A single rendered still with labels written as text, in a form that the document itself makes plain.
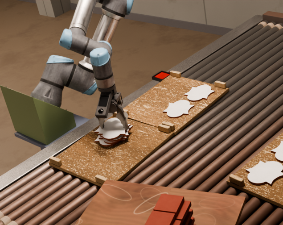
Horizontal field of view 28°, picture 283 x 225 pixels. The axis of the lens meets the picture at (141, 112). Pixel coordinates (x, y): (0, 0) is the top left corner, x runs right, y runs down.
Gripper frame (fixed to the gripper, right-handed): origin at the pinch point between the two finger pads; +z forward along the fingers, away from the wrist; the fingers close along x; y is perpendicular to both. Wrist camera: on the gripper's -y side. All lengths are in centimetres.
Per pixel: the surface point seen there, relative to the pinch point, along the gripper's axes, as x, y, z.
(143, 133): -11.1, 4.2, 4.8
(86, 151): 10.3, -9.4, 4.9
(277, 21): -59, 120, 6
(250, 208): -61, -38, 7
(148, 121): -10.8, 13.7, 4.8
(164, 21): 76, 343, 93
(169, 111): -18.7, 20.4, 4.0
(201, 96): -30.8, 33.4, 3.9
